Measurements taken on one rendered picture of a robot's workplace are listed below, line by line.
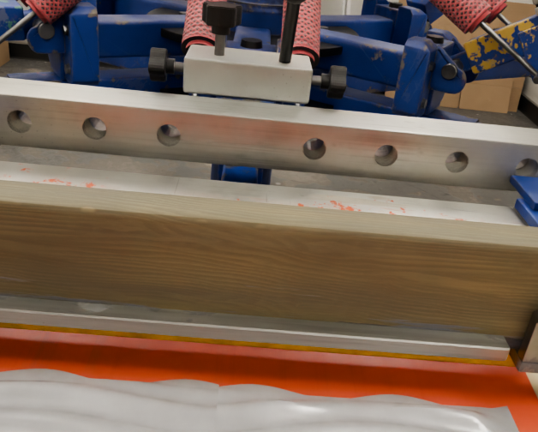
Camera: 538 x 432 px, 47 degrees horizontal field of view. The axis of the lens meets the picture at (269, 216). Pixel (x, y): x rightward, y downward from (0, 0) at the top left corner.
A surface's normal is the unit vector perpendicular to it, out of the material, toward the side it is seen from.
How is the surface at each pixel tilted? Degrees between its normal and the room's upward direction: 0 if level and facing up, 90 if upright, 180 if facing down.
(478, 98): 72
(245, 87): 90
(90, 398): 30
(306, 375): 0
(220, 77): 90
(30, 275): 90
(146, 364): 0
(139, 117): 90
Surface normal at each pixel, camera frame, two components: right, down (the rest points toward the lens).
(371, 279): 0.00, 0.47
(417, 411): 0.01, -0.55
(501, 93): 0.04, 0.18
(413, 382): 0.10, -0.88
